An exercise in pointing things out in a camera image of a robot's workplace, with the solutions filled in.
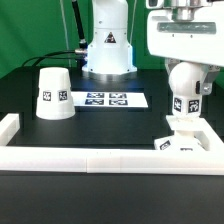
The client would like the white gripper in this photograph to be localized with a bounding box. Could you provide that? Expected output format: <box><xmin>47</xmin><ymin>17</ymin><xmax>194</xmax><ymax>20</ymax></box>
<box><xmin>147</xmin><ymin>6</ymin><xmax>224</xmax><ymax>95</ymax></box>

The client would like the white lamp bulb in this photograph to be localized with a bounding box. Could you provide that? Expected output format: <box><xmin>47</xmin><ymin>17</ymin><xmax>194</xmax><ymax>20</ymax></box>
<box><xmin>169</xmin><ymin>62</ymin><xmax>203</xmax><ymax>118</ymax></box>

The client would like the white lamp base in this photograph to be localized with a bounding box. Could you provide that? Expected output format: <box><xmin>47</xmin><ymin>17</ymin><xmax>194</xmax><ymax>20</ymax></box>
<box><xmin>154</xmin><ymin>115</ymin><xmax>209</xmax><ymax>152</ymax></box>

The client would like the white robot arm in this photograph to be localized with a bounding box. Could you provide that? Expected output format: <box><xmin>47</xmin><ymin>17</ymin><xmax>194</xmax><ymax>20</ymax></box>
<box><xmin>87</xmin><ymin>0</ymin><xmax>224</xmax><ymax>74</ymax></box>

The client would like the white lamp shade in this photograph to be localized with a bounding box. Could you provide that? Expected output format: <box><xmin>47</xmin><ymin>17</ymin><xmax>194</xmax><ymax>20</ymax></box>
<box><xmin>36</xmin><ymin>67</ymin><xmax>75</xmax><ymax>120</ymax></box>

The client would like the white fiducial marker sheet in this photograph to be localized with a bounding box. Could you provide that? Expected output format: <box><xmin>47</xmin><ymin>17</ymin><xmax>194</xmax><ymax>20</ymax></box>
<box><xmin>72</xmin><ymin>91</ymin><xmax>148</xmax><ymax>108</ymax></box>

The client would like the black cable with connector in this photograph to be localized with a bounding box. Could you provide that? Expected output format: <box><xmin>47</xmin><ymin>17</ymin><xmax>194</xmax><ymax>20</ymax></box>
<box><xmin>21</xmin><ymin>48</ymin><xmax>88</xmax><ymax>68</ymax></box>

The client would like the white U-shaped border frame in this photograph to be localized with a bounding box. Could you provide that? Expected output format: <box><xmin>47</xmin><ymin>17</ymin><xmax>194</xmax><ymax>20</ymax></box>
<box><xmin>0</xmin><ymin>114</ymin><xmax>224</xmax><ymax>175</ymax></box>

